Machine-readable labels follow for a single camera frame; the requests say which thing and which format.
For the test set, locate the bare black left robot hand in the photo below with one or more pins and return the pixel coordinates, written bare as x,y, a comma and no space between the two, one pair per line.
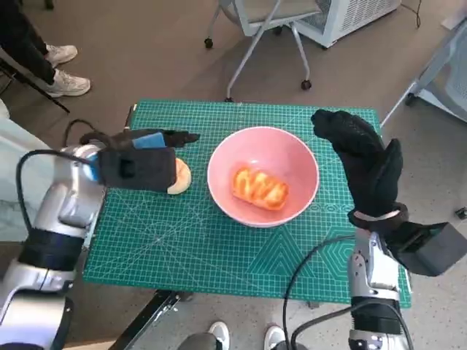
149,140

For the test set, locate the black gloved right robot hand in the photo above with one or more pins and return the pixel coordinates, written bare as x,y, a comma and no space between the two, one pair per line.
365,164

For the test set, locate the round pale toy bun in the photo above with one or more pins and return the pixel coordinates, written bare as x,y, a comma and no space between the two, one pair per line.
182,178

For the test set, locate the pink bowl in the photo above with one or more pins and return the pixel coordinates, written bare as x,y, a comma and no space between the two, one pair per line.
226,175

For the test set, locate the long orange toy bread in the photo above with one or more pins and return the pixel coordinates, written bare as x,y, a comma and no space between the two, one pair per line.
259,186

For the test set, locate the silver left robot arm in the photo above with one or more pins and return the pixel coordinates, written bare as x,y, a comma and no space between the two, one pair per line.
58,204

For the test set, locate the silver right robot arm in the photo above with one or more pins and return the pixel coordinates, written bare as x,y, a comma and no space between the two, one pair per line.
372,262

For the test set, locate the green cutting mat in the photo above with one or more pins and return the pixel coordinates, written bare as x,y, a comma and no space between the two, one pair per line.
164,233

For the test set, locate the black caster wheel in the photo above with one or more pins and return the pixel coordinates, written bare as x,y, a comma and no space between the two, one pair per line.
460,213

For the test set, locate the white mesh chair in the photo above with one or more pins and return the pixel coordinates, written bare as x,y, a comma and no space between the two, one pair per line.
448,73

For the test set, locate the black stand leg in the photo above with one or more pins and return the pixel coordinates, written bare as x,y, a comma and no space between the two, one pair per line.
36,87

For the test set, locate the person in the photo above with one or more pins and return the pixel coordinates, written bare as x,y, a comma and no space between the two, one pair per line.
14,182
219,330
22,36

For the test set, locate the white perforated cabinet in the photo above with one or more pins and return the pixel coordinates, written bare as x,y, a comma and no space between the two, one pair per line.
350,18

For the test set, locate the black table leg brace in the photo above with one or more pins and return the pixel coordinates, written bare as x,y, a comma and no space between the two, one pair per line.
153,313

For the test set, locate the grey office chair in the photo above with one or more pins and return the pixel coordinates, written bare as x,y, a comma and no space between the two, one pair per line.
270,14

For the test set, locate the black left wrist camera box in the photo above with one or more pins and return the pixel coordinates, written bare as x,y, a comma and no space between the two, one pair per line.
142,169

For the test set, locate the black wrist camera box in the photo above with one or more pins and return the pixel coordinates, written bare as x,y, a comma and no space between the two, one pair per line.
427,248
142,169

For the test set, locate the black table edge bracket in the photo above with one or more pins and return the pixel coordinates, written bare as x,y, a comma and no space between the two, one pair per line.
129,116

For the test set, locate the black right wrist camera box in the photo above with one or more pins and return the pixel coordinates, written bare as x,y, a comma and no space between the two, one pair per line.
427,248

